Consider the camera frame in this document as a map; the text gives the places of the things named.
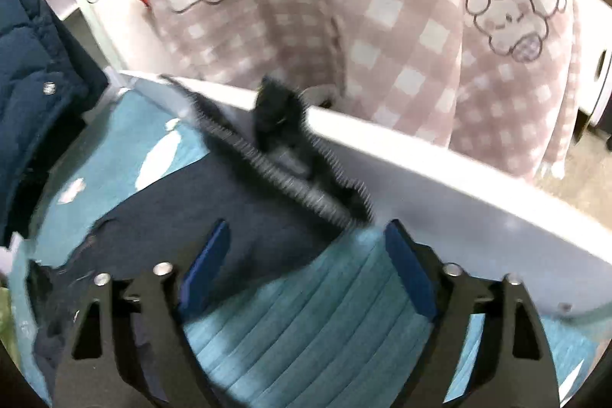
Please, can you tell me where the lime green quilt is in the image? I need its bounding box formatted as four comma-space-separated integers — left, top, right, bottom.
0, 288, 21, 371

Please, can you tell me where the teal printed blanket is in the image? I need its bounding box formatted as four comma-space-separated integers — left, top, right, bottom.
10, 90, 598, 408

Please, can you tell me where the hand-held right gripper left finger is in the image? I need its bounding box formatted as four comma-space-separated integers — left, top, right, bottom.
52, 219, 233, 408

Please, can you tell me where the blue puffer jacket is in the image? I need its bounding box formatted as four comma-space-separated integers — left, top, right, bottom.
0, 0, 108, 244

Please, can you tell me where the person in pink checked pyjamas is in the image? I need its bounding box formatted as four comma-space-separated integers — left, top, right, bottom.
138, 0, 581, 184

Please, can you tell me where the brown and white furniture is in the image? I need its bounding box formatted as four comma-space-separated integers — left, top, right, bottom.
569, 0, 612, 138

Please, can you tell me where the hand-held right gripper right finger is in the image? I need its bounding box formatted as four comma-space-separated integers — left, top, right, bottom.
385, 219, 560, 408

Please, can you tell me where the dark navy zip garment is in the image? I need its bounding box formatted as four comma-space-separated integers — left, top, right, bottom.
29, 73, 374, 408

